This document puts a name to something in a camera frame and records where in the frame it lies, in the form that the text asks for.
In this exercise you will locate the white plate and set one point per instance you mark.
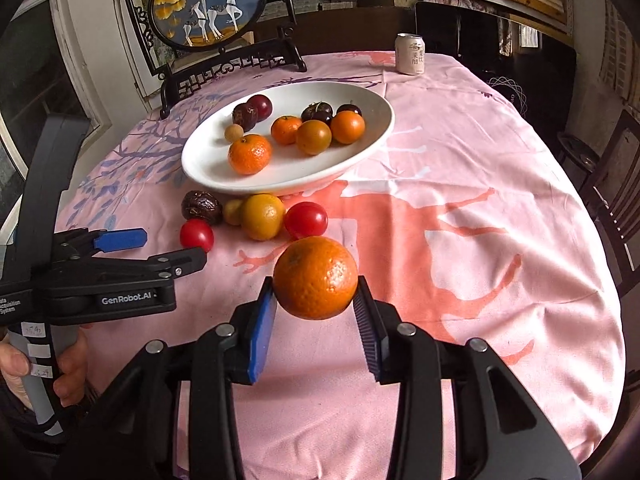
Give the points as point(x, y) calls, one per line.
point(310, 172)

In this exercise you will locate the dark wooden slatted chair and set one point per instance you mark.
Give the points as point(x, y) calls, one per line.
point(617, 200)

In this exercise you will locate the pink printed tablecloth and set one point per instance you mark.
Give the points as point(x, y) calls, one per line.
point(450, 285)

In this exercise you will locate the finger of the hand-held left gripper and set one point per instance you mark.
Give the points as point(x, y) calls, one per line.
point(122, 239)
point(175, 262)

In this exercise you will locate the orange tomato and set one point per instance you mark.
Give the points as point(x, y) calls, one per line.
point(347, 127)
point(314, 137)

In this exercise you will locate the red cherry tomato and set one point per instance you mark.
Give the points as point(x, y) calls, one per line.
point(196, 235)
point(306, 220)

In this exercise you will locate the small orange tangerine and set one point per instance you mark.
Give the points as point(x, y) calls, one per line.
point(286, 130)

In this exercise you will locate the white drink can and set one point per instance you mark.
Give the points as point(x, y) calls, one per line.
point(410, 55)

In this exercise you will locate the round deer picture screen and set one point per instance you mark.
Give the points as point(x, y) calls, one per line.
point(200, 0)

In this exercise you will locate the white framed window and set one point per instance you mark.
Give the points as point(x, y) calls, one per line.
point(45, 85)

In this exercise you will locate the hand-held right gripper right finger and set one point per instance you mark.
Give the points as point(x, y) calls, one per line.
point(367, 335)

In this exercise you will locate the wrinkled purple passion fruit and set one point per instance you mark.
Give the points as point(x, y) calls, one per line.
point(201, 207)
point(245, 116)

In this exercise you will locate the yellow-orange tangerine on cloth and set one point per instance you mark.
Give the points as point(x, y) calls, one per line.
point(262, 216)

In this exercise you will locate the person's left hand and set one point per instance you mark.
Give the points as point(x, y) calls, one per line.
point(72, 360)

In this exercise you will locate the black glossy panel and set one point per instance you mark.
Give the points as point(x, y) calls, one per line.
point(450, 30)

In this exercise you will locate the round black stool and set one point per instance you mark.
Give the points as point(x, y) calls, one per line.
point(577, 152)

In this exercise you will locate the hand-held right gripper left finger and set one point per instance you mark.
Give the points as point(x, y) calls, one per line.
point(262, 335)

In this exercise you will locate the woven window blind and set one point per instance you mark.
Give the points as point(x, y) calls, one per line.
point(615, 50)

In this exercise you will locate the brown longan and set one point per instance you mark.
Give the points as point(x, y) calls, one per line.
point(233, 133)
point(232, 211)

